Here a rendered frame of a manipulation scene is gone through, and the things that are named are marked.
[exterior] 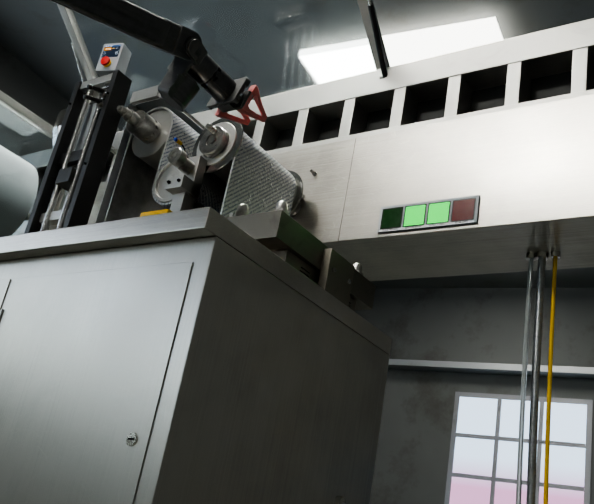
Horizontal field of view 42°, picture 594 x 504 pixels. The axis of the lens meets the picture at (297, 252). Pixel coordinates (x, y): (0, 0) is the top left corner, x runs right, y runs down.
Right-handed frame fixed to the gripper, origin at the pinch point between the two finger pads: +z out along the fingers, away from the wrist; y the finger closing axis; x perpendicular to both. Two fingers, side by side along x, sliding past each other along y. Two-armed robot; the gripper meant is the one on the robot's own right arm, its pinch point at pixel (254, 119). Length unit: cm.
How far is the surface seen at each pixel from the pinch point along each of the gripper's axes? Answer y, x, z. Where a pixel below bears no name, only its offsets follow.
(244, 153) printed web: -7.8, -3.8, 6.2
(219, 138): -10.7, -3.8, 0.2
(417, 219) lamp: 17.1, 0.9, 40.6
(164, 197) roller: -24.5, -18.1, 2.3
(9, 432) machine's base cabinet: 0, -80, -12
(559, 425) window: -236, 131, 547
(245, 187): -7.0, -10.5, 10.3
